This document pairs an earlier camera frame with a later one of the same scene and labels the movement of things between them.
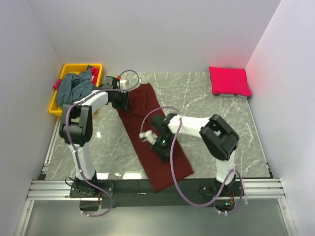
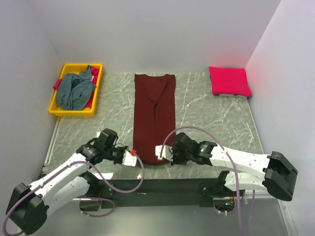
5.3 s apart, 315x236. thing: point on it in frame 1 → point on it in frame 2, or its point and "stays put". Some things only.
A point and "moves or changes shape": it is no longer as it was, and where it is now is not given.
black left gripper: x=125 y=103 → x=123 y=149
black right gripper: x=163 y=153 → x=175 y=161
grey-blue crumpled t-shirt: x=73 y=87 stays put
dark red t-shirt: x=143 y=103 moves or changes shape
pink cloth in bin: x=94 y=72 stays put
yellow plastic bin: x=54 y=109 stays put
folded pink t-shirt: x=230 y=81 stays put
